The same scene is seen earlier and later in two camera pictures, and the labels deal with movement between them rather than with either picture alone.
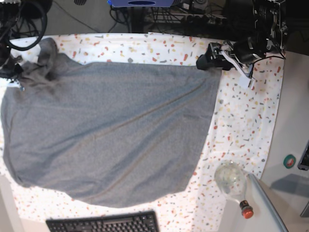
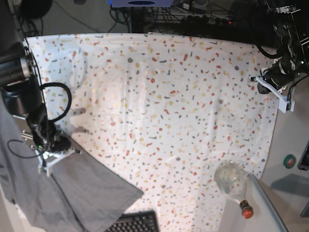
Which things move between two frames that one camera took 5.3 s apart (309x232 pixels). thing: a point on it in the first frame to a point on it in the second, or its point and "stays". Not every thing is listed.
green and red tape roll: [289, 161] stays
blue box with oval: [140, 3] stays
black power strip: [205, 20] stays
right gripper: [231, 53] to [279, 74]
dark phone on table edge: [303, 163] stays
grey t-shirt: [105, 134] to [83, 192]
